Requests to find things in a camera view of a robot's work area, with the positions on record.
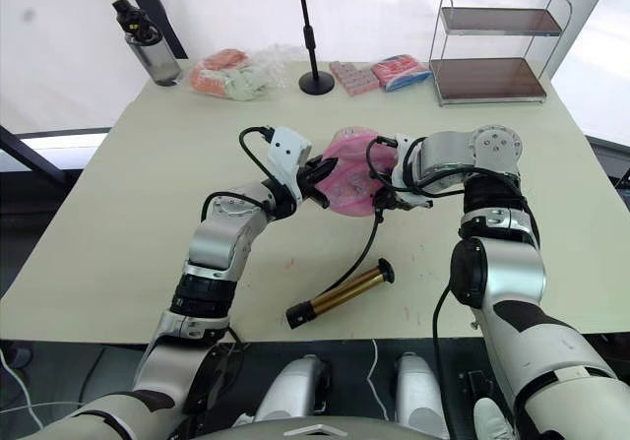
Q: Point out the black stand with round base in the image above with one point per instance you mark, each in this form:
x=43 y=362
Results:
x=317 y=84

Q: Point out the silver robot thigh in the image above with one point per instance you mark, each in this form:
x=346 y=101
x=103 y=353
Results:
x=421 y=391
x=293 y=386

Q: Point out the grey robot torso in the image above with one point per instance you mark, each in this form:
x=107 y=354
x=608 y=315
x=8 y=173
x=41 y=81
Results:
x=320 y=432

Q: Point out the silver robot left thigh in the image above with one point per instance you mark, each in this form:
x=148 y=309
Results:
x=293 y=386

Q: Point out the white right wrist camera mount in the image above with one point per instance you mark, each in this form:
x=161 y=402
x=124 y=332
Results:
x=401 y=157

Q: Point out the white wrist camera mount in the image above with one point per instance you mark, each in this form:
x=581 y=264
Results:
x=285 y=147
x=401 y=157

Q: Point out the clear bag of orange cloths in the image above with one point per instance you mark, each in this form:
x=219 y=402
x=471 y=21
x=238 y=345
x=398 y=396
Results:
x=221 y=78

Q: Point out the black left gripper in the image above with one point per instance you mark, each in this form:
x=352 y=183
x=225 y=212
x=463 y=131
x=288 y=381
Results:
x=307 y=179

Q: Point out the pink printed ball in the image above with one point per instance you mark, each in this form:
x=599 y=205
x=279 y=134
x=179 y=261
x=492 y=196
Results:
x=344 y=184

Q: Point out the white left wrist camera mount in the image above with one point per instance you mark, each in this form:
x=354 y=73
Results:
x=285 y=147

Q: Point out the black slanted frame bar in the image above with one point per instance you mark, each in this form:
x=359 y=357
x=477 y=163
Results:
x=34 y=157
x=162 y=17

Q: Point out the gold and black hand pump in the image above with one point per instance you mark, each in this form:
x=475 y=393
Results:
x=339 y=295

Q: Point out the silver robot right thigh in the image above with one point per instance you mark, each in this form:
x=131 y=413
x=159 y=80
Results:
x=421 y=391

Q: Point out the pink tray of small boxes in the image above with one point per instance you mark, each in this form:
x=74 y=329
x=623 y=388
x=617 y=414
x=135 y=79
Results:
x=354 y=78

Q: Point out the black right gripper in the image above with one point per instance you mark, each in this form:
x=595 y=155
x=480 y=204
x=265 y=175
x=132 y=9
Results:
x=398 y=204

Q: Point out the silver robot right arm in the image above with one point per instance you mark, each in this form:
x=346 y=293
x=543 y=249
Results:
x=512 y=272

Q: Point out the red and blue packet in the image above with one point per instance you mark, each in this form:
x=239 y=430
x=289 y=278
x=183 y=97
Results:
x=401 y=71

